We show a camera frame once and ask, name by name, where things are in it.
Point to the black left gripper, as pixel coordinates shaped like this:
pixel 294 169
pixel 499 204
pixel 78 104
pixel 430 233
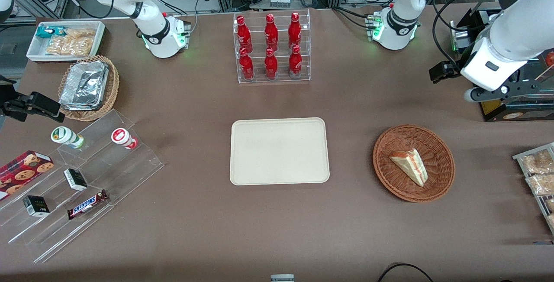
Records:
pixel 454 68

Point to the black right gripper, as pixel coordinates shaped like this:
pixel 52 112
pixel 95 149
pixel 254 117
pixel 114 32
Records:
pixel 9 98

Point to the triangular sandwich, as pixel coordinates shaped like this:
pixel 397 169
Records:
pixel 411 166

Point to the light oval wicker basket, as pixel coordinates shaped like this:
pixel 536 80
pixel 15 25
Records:
pixel 111 87

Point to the brown round wicker basket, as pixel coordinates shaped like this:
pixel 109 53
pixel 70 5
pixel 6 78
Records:
pixel 402 186

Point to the beige plastic tray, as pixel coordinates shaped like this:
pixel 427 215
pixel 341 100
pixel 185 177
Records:
pixel 279 152

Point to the green lidded yogurt cup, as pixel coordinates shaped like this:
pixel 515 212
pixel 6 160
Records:
pixel 65 135

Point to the aluminium foil container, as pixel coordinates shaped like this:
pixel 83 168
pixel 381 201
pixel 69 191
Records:
pixel 84 85

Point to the white rectangular snack bin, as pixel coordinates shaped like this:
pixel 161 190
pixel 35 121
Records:
pixel 35 52

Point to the black food warmer cabinet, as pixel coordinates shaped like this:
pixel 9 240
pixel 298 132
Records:
pixel 493 109

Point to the clear bag of crackers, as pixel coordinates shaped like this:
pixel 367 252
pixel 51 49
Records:
pixel 69 46
pixel 81 33

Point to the red chocolate chip cookie box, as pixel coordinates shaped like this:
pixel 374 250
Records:
pixel 21 171

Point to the teal snack packet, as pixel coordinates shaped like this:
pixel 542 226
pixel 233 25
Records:
pixel 48 31

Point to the small black carton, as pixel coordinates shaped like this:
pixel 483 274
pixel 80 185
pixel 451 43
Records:
pixel 75 179
pixel 36 206

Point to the red lidded yogurt cup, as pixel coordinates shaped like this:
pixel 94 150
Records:
pixel 122 137

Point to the clear acrylic stepped display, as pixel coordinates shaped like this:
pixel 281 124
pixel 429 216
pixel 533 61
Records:
pixel 108 173

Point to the red sausage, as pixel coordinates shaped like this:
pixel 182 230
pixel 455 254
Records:
pixel 550 59

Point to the Snickers chocolate bar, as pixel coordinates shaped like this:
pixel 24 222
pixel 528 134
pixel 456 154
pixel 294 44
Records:
pixel 88 204

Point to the grey metal snack rack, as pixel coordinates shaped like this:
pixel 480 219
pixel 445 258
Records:
pixel 519 156

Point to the clear bag of fried snacks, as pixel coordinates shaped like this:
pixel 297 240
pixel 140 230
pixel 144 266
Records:
pixel 550 204
pixel 551 221
pixel 541 184
pixel 537 161

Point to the red cola bottle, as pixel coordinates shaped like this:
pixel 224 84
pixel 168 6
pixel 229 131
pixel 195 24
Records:
pixel 244 35
pixel 271 65
pixel 271 33
pixel 294 31
pixel 295 64
pixel 246 66

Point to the clear acrylic bottle rack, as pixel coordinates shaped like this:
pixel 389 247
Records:
pixel 272 80

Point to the white connector strip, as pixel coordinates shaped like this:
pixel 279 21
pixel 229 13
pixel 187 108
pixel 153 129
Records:
pixel 280 2

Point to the small grey device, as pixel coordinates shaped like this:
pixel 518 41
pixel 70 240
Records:
pixel 282 278

